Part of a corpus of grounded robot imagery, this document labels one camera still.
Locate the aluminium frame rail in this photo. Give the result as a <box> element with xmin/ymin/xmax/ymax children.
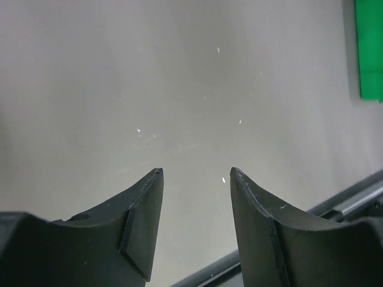
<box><xmin>179</xmin><ymin>172</ymin><xmax>382</xmax><ymax>286</ymax></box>

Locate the green plastic bin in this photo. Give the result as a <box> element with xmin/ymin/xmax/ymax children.
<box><xmin>355</xmin><ymin>0</ymin><xmax>382</xmax><ymax>103</ymax></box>

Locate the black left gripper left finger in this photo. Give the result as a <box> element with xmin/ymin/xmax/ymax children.
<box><xmin>1</xmin><ymin>168</ymin><xmax>164</xmax><ymax>286</ymax></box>

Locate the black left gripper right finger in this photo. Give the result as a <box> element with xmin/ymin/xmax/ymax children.
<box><xmin>230</xmin><ymin>167</ymin><xmax>382</xmax><ymax>286</ymax></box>

